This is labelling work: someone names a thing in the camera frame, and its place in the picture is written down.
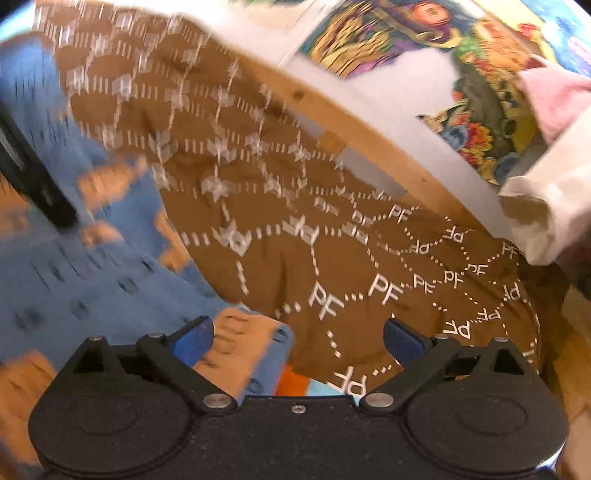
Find beige hanging cloth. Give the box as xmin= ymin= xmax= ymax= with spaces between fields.
xmin=498 ymin=134 xmax=591 ymax=266

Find white wall pipe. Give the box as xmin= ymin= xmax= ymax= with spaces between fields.
xmin=277 ymin=18 xmax=324 ymax=68

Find pale-bordered cartoon wall poster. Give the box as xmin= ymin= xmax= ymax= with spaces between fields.
xmin=231 ymin=0 xmax=324 ymax=31

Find blue car-print pants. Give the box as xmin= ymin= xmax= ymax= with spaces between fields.
xmin=0 ymin=39 xmax=296 ymax=402

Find light blue wall poster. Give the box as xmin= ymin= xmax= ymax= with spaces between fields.
xmin=531 ymin=0 xmax=591 ymax=77

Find wooden bed frame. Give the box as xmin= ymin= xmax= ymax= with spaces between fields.
xmin=240 ymin=60 xmax=591 ymax=416

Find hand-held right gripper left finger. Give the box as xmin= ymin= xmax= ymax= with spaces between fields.
xmin=55 ymin=316 xmax=238 ymax=414

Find dark green flowery wall poster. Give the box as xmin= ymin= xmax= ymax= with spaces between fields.
xmin=418 ymin=18 xmax=550 ymax=185

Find pink cloth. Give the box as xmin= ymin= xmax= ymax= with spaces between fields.
xmin=517 ymin=55 xmax=591 ymax=144

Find colourful printed bedsheet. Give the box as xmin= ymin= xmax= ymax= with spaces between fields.
xmin=277 ymin=364 xmax=345 ymax=398

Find yellow purple wavy wall poster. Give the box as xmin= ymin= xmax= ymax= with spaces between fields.
xmin=300 ymin=0 xmax=467 ymax=81

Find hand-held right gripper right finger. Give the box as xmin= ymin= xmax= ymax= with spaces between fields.
xmin=359 ymin=318 xmax=542 ymax=411

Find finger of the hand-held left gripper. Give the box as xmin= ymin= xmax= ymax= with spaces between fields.
xmin=0 ymin=102 xmax=78 ymax=228

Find brown patterned blanket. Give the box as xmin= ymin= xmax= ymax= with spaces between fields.
xmin=34 ymin=0 xmax=568 ymax=398

